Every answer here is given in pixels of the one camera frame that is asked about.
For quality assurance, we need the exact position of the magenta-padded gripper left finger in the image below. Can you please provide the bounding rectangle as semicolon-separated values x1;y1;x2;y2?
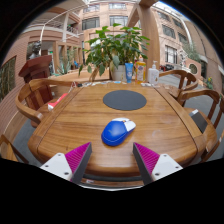
39;142;93;185

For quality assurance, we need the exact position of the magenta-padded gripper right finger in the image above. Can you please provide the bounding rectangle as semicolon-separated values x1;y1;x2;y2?
132;142;184;186

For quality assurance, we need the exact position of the blue and white computer mouse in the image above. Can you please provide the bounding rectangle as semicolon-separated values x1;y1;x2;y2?
101;117;137;147

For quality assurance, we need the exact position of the round dark grey mouse pad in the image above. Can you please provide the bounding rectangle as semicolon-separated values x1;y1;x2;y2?
102;89;148;112

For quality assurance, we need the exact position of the dark grey notebook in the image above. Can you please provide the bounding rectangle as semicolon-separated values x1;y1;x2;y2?
188;109;209;134

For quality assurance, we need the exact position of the wooden armchair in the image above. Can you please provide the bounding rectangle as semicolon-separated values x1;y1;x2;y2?
0;134;29;164
88;67;112;83
159;69;199;98
176;88;224;163
14;78;83;129

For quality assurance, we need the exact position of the white pump bottle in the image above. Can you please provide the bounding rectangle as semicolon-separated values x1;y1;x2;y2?
147;60;160;86

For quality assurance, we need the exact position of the yellow flowering potted plant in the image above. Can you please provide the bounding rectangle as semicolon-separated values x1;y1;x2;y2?
205;77;215;90

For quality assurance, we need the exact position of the yellow dish soap bottle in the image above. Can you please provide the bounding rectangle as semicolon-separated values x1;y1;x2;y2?
134;54;147;84

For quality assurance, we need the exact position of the spiky green agave plant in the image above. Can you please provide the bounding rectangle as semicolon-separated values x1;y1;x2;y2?
56;59;73;76

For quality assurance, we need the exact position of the blue squeeze tube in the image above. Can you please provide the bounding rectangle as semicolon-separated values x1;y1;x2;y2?
124;62;134;84

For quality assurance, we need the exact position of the dark red wooden lectern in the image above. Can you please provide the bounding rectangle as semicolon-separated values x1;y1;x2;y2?
18;54;54;84

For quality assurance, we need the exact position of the white stone statue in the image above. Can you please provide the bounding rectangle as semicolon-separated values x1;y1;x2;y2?
179;49;190;70

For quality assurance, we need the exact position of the dark bust statue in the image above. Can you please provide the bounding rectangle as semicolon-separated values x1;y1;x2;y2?
28;40;43;60

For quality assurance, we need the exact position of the green potted plant white pot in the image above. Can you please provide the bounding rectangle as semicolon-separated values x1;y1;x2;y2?
78;23;151;83

